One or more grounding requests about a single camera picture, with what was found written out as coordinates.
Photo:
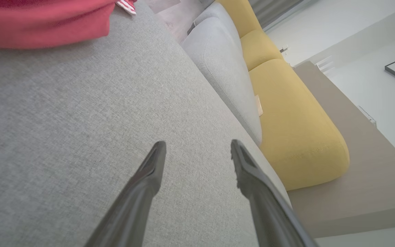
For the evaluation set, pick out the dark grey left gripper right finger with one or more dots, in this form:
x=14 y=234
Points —
x=262 y=199

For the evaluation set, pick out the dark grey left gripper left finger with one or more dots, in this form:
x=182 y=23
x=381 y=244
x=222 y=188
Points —
x=139 y=192

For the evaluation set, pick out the red jersey with number 23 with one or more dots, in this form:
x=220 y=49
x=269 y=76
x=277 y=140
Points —
x=39 y=24

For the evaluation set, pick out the yellow sofa back cushion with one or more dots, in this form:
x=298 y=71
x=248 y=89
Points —
x=259 y=49
x=293 y=130
x=240 y=15

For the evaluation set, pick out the beige sofa label tag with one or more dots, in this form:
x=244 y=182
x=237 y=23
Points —
x=259 y=105

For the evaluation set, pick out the large grey fabric sofa ottoman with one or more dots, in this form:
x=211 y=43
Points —
x=63 y=120

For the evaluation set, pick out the grey fabric sofa seat cushion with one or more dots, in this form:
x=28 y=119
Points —
x=218 y=12
x=218 y=68

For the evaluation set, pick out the grey curtain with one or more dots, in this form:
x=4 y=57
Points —
x=273 y=10

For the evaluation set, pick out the white wall socket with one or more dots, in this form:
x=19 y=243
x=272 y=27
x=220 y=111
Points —
x=284 y=49

